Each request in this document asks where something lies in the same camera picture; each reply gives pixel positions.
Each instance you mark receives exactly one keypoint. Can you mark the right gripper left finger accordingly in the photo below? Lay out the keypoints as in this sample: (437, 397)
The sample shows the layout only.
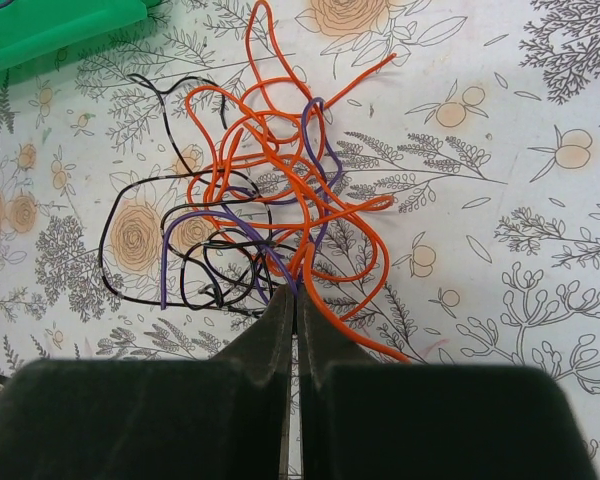
(258, 432)

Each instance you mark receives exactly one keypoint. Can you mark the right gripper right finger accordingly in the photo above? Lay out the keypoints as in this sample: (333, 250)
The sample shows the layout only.
(324, 352)

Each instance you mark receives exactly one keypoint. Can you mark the green compartment tray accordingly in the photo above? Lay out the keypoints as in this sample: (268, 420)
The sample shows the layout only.
(31, 28)

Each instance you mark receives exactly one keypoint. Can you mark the floral table mat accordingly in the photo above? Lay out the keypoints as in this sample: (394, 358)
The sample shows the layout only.
(486, 131)

